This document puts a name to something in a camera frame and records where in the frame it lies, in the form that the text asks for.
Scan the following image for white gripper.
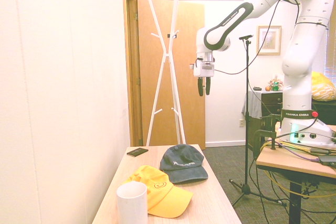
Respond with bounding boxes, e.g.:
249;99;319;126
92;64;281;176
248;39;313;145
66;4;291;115
193;60;217;97

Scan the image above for navy blue baseball cap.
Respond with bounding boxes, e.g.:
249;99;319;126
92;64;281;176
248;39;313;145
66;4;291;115
159;144;209;185

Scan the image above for yellow smiley baseball cap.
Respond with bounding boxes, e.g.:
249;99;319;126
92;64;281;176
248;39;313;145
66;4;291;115
121;165;194;219

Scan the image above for brown wooden door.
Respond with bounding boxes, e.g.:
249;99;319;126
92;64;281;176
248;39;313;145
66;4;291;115
136;0;206;149

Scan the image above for white wooden coat rack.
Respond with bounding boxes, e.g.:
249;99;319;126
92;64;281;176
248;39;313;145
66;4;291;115
143;0;187;147

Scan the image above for grey hanging cloth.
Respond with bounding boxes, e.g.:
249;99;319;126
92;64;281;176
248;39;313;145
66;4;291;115
241;90;264;119

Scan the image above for black tripod stand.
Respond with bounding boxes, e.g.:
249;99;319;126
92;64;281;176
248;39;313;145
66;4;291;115
228;39;287;208

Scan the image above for dark wooden cabinet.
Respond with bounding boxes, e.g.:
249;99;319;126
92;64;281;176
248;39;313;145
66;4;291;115
260;90;285;120

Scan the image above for dried flower bouquet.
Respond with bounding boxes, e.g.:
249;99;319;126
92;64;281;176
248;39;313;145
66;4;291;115
269;74;285;88

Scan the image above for black metal table clamp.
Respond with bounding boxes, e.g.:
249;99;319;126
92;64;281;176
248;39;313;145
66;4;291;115
251;113;279;154

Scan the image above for small black card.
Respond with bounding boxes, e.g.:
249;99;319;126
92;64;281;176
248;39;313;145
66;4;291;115
126;147;149;158

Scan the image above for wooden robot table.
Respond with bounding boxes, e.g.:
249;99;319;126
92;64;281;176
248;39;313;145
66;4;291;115
256;124;336;224

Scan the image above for window blinds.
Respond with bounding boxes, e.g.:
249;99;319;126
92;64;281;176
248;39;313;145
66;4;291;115
324;0;336;78

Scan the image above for white ceramic mug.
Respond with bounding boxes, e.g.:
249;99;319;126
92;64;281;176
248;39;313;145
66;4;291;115
116;182;149;224

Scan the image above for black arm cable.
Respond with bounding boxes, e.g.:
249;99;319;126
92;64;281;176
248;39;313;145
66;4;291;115
214;0;301;76

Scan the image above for brown wooden door frame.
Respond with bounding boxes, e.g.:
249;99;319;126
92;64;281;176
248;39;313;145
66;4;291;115
122;0;144;147

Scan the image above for framed wall picture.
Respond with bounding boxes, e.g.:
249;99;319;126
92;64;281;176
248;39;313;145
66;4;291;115
256;25;282;56

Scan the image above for purple cable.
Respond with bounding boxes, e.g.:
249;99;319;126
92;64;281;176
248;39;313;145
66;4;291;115
272;140;325;165

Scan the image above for yellow cable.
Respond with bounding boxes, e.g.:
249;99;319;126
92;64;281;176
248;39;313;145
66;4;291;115
261;140;336;199

